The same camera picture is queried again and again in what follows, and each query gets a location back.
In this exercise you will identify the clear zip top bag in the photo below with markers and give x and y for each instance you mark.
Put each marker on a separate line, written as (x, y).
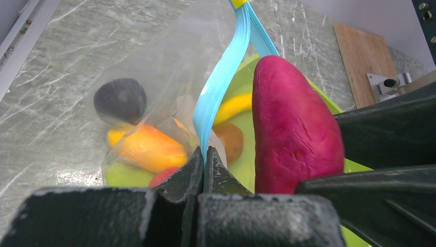
(186, 71)

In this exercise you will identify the brown kiwi potato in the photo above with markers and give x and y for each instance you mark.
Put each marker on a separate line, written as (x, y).
(232, 139)

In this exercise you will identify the green pear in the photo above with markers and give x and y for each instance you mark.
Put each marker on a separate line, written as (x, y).
(124, 175)

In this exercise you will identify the left yellow banana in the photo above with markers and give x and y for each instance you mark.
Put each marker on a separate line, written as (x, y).
(233, 107)

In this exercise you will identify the wooden board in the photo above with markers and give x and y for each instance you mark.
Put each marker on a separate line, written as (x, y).
(363, 53)

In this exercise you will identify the purple sweet potato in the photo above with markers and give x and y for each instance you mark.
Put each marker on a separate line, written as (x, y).
(296, 135)

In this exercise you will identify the metal bracket on board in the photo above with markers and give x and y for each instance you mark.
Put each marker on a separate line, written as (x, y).
(385, 88)

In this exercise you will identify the dark purple plum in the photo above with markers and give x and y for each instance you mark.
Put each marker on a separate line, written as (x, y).
(120, 100)

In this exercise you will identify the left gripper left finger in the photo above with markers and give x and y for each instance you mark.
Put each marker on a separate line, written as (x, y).
(105, 216)

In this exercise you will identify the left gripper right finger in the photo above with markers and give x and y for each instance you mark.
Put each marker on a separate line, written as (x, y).
(229, 215)

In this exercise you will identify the orange mango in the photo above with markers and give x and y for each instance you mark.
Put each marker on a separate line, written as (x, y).
(147, 148)

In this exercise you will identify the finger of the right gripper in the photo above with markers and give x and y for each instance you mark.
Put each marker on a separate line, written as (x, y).
(394, 133)
(387, 207)

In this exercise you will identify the dark grey tilted panel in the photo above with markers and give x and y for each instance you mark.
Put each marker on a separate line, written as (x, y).
(425, 11)

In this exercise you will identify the red apple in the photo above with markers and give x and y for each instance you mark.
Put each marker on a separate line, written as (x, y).
(162, 176)

